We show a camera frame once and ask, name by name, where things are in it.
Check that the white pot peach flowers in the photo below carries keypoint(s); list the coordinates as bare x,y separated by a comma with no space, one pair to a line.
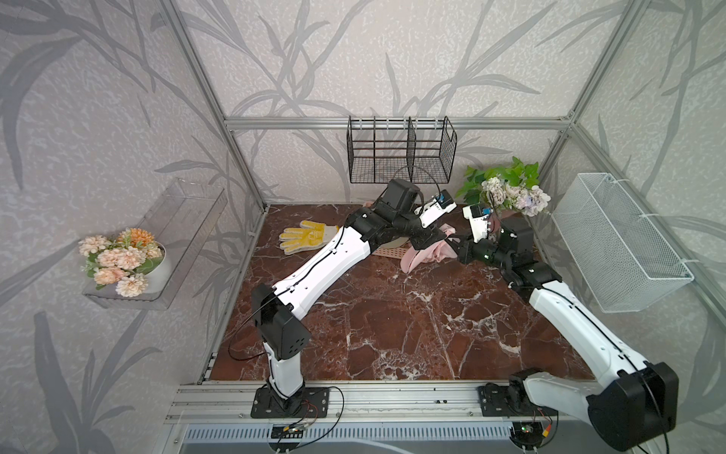
132,263

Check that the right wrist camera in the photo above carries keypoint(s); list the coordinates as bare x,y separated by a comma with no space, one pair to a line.
479,218

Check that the aluminium back crossbar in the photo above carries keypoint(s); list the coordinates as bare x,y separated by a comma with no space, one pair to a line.
238,124

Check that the aluminium frame corner post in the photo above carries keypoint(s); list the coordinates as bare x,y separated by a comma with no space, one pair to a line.
626,25

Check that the clear acrylic wall shelf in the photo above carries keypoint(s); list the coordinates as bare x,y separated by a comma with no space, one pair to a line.
182,219

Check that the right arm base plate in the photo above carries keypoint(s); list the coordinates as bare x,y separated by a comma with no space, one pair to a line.
505,401

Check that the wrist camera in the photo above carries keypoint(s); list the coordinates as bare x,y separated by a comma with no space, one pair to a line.
479,218
435,208

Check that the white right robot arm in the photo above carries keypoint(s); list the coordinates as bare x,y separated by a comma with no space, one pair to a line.
631,400

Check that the pink perforated plastic basket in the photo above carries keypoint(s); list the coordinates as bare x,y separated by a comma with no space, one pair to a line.
391,249

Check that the artificial flower bouquet green leaves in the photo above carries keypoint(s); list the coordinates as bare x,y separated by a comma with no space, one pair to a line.
515,188

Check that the black wire wall basket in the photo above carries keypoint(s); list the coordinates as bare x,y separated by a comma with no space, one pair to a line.
376,156

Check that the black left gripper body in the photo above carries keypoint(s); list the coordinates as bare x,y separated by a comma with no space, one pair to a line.
410,227

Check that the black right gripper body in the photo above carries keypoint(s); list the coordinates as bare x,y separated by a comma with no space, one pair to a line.
485,252

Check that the yellow white work glove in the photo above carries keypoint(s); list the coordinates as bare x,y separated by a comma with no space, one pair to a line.
308,236

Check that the aluminium front rail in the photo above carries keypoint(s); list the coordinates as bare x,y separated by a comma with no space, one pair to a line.
229,402

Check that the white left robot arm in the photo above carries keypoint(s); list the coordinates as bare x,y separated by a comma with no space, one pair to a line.
279,310

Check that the pink baseball cap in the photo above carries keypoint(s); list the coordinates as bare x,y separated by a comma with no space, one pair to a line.
435,253

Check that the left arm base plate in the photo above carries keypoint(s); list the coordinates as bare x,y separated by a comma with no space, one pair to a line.
306,403

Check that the white mesh wall basket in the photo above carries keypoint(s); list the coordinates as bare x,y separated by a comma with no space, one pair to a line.
623,257

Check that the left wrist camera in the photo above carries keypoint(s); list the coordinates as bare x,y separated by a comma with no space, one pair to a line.
435,208

